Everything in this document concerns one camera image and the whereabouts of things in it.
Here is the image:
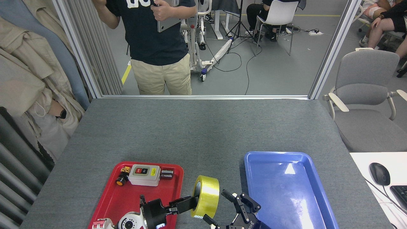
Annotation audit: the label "blue plastic tray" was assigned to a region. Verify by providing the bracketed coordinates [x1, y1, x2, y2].
[244, 151, 340, 229]

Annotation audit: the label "yellow tape roll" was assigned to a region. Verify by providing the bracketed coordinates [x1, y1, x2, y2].
[191, 175, 220, 219]

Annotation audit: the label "grey slatted panel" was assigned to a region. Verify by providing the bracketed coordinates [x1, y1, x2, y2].
[65, 0, 123, 96]

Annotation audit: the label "white stand on wheels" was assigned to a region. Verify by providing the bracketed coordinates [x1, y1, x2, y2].
[180, 0, 235, 82]

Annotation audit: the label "silver post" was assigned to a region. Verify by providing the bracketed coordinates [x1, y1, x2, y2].
[52, 0, 103, 99]
[308, 0, 363, 100]

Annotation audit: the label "seated person black shorts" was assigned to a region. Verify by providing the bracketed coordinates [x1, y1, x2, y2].
[359, 0, 407, 59]

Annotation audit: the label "silver tablet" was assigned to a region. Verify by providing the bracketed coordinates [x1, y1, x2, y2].
[157, 0, 184, 33]

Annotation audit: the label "dark grey ribbed panel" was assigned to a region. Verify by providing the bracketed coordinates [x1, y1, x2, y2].
[0, 107, 55, 229]

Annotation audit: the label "grey armchair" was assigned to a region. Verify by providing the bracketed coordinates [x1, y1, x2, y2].
[322, 48, 407, 153]

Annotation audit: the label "beige coat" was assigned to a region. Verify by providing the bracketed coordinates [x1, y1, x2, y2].
[0, 0, 86, 163]

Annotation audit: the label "black looped floor cable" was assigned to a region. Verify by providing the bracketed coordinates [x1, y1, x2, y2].
[211, 52, 243, 73]

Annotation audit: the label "black keyboard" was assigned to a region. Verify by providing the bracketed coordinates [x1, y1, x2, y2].
[390, 185, 407, 212]

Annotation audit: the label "black computer mouse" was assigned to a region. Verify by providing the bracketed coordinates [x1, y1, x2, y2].
[369, 162, 391, 186]

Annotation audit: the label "white desk frame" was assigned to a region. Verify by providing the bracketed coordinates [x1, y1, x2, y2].
[210, 0, 242, 40]

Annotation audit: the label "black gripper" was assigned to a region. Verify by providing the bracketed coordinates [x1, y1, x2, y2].
[203, 189, 272, 229]
[141, 196, 200, 229]

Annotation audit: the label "seated person in black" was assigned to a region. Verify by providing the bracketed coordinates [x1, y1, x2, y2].
[246, 0, 307, 42]

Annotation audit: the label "silver horizontal rail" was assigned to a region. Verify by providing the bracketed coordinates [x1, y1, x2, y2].
[101, 94, 311, 101]

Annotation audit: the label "red plastic tray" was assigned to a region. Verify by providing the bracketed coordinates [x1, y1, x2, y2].
[88, 161, 184, 229]

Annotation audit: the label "black tripod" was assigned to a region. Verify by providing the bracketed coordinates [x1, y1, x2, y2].
[225, 0, 255, 54]

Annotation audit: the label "black mouse cable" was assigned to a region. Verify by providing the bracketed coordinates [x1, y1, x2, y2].
[364, 177, 407, 217]

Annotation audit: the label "white desk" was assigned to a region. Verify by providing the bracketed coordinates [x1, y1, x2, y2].
[349, 152, 407, 229]

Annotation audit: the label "white chair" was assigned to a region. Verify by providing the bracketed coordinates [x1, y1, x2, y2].
[253, 0, 300, 57]

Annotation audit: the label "seated person pink shorts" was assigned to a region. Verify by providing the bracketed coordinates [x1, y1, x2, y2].
[362, 0, 393, 20]

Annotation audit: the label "beige switch box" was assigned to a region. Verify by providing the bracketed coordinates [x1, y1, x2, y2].
[128, 164, 161, 187]

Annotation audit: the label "orange push button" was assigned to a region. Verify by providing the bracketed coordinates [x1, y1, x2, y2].
[115, 166, 132, 187]

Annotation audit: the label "black chair caster base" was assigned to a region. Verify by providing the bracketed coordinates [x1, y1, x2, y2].
[396, 61, 407, 79]

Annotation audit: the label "standing person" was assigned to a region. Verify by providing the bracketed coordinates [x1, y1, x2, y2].
[92, 0, 197, 95]

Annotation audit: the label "standing person's left hand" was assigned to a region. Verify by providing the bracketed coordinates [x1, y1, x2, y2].
[150, 0, 174, 21]

